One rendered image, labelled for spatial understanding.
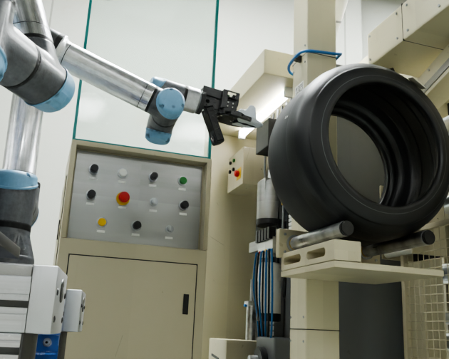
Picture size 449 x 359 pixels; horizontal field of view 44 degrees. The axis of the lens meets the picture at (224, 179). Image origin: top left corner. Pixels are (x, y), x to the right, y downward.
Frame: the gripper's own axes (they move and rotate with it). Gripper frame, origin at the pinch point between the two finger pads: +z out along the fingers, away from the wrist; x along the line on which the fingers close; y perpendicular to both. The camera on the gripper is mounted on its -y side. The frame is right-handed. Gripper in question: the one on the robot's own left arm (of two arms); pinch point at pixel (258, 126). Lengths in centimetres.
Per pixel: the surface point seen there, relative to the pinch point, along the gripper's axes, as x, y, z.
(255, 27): 246, 192, 65
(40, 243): 263, -21, -59
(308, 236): 6.6, -28.4, 24.8
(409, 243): -6, -26, 53
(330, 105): -12.3, 8.0, 17.2
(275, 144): 5.8, -2.0, 8.6
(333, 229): -8.9, -28.4, 24.8
